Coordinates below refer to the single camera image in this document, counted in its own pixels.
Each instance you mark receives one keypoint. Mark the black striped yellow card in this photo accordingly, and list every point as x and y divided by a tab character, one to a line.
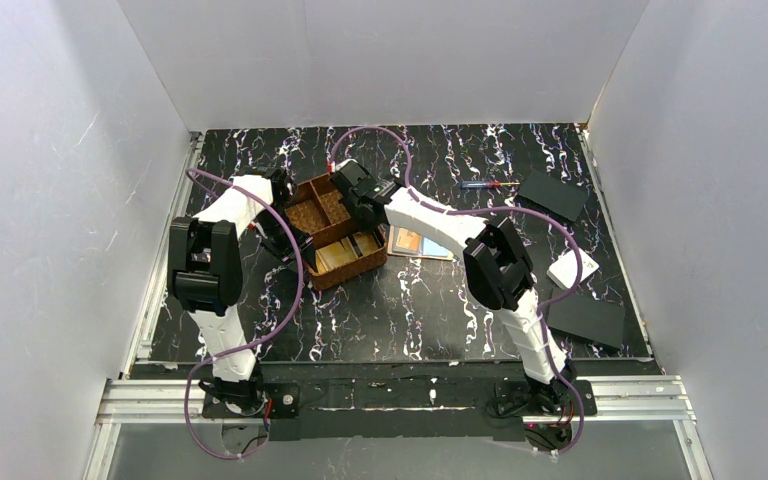
362	244

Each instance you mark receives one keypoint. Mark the yellow VIP card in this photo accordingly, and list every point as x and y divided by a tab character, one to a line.
333	256

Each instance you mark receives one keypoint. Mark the white small box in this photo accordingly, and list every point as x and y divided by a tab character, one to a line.
564	270

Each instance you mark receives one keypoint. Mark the black flat box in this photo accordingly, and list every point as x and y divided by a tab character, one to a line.
563	200
587	319

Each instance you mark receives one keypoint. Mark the aluminium frame rail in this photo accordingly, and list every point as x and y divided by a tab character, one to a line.
428	427

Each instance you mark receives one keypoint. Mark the black flat box near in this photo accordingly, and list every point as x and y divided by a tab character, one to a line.
587	319

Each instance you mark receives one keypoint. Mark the black flat box far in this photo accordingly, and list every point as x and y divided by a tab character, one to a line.
563	200

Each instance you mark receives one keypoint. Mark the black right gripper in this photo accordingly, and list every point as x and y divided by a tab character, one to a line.
364	216

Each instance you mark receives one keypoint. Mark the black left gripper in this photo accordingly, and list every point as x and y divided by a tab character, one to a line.
272	237

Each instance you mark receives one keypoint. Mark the orange card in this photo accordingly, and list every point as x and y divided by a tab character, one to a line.
406	242

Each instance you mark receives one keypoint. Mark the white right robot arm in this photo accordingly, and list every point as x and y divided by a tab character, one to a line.
498	269

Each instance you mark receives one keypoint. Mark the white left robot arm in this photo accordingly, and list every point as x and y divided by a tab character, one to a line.
205	272

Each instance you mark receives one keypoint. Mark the blue red screwdriver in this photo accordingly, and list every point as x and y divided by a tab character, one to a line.
486	184

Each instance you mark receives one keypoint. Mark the brown woven basket card holder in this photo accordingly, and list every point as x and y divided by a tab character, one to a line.
316	210

